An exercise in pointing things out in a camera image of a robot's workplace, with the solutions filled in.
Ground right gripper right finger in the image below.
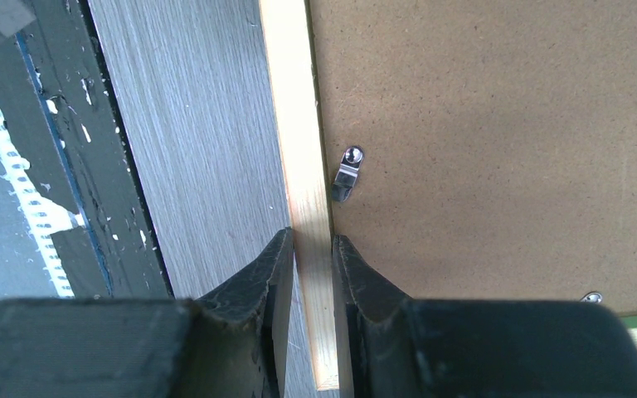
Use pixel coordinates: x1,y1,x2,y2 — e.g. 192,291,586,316
333,235,637,397

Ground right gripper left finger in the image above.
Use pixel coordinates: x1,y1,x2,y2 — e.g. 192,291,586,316
0,228,294,397

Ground brown backing board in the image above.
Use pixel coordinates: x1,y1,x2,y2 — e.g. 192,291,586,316
304,0,637,317

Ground wooden picture frame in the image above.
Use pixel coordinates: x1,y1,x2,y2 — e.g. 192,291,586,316
258,0,637,392

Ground metal turn clip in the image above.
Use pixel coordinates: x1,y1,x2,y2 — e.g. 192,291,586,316
580,292,603,303
331,145,364,202

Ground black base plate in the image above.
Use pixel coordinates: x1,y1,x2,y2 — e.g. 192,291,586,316
0,1,172,299

